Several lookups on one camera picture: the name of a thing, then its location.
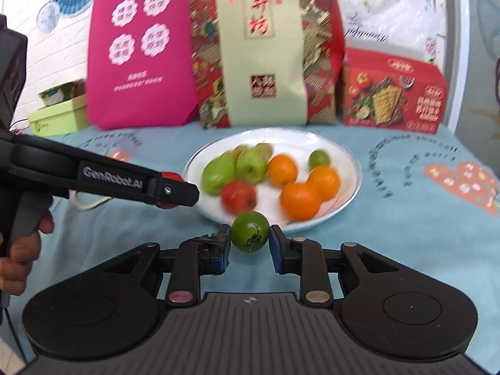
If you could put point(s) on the person's left hand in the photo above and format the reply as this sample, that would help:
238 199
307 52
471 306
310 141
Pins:
21 258

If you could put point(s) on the blue printed tablecloth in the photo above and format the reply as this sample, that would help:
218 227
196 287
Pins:
390 242

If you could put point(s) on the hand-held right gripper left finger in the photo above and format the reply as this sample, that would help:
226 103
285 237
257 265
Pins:
223 250

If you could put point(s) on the red patterned gift bag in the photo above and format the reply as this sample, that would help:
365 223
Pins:
261 47

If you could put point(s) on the orange tangerine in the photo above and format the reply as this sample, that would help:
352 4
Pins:
282 170
324 181
300 201

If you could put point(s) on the pink tote bag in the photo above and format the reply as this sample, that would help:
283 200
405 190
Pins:
136 97

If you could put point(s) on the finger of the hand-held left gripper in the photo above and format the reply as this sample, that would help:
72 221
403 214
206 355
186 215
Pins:
113 175

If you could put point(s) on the green apple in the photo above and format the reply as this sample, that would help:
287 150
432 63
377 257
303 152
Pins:
252 165

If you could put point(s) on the large green tomato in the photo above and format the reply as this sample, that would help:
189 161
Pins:
250 231

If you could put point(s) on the light green box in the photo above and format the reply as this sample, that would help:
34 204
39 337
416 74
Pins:
58 119

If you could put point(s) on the green patterned bowl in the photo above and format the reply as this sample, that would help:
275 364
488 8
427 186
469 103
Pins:
62 91

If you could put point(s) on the white plate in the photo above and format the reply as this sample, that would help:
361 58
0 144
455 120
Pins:
269 204

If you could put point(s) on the small green tomato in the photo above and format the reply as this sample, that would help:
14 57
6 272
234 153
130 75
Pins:
319 159

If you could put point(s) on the white pole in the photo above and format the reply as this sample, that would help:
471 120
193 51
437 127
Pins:
457 47

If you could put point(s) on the red tomato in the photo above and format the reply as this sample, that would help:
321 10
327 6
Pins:
172 175
238 197

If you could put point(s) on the red cracker box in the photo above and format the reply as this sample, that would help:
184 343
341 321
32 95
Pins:
390 97

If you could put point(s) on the white floral plastic bag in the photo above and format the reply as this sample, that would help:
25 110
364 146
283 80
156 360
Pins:
390 7

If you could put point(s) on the brown longan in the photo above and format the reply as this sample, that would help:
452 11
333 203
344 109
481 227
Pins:
239 150
265 149

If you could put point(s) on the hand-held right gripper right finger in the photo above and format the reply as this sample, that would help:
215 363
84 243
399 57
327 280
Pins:
275 250

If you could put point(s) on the small pale paper fan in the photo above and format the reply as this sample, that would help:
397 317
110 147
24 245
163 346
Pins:
47 17

